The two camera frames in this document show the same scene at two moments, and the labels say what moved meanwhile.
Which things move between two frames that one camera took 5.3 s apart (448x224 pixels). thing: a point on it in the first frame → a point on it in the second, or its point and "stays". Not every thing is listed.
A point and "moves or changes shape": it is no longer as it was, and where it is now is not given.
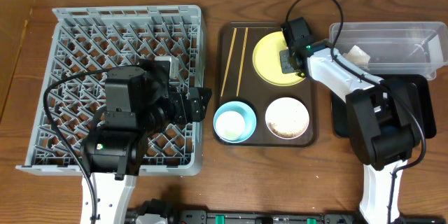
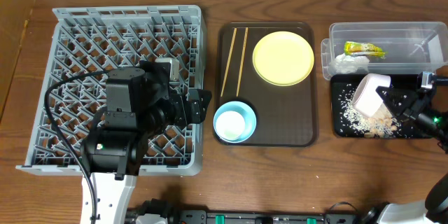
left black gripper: x=189 y=107 stays
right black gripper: x=286 y=61 → x=414 y=108
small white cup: x=230 y=125 stays
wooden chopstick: x=242 y=59 stays
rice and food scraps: x=285 y=134 moves or changes shape
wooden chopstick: x=232 y=45 stays
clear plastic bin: x=417 y=48 stays
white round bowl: x=287 y=117 moves or changes shape
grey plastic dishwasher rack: x=89 y=38 stays
